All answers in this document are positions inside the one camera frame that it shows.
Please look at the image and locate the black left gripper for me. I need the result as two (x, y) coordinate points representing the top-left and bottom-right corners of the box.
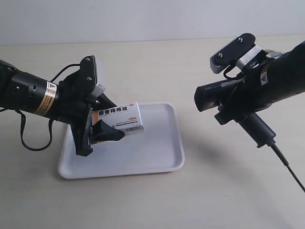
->
(49, 71), (124, 156)

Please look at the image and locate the black handheld barcode scanner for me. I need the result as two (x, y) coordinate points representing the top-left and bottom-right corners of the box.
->
(194, 82), (276, 148)

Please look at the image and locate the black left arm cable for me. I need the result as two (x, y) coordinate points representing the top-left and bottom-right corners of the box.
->
(14, 63), (81, 151)

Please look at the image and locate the white red medicine box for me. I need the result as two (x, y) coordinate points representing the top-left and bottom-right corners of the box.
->
(90, 102), (144, 145)

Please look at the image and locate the black scanner cable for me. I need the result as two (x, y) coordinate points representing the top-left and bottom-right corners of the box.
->
(268, 141), (305, 193)

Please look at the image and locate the white plastic tray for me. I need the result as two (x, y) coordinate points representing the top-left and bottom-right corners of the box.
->
(58, 102), (185, 179)

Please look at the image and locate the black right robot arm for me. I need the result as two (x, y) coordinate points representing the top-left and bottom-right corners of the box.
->
(215, 42), (305, 125)

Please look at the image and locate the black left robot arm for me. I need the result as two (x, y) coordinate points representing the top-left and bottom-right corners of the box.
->
(0, 55), (125, 156)

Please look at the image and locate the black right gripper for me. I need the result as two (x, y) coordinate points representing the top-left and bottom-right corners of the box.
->
(215, 58), (274, 125)

